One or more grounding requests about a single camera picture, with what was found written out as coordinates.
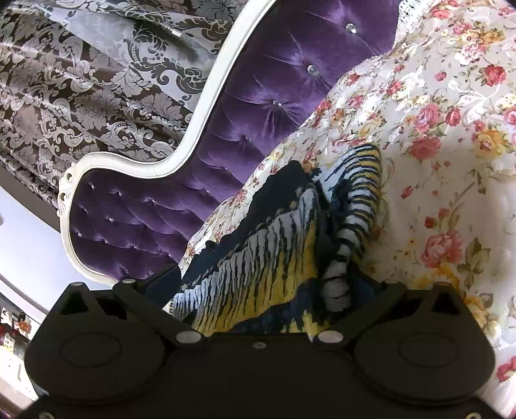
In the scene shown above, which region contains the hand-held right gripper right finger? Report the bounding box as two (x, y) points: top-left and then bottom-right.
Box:
(312, 280), (476, 346)

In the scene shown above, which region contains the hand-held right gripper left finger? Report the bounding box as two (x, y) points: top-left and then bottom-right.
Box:
(52, 264), (207, 346)

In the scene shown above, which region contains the yellow black patterned knit sweater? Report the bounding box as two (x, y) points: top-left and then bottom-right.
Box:
(163, 143), (384, 336)

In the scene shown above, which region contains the floral quilted blanket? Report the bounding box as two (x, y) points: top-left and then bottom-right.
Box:
(177, 0), (516, 407)

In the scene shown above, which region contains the cluttered shelf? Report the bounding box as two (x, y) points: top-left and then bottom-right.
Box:
(0, 292), (35, 404)

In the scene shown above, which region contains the purple tufted sofa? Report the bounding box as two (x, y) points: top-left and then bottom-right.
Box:
(57, 0), (404, 285)

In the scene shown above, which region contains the dark damask curtain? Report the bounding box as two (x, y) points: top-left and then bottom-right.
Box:
(0, 0), (251, 210)

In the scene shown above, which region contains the light damask curtain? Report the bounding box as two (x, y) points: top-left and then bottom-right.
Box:
(52, 0), (246, 109)

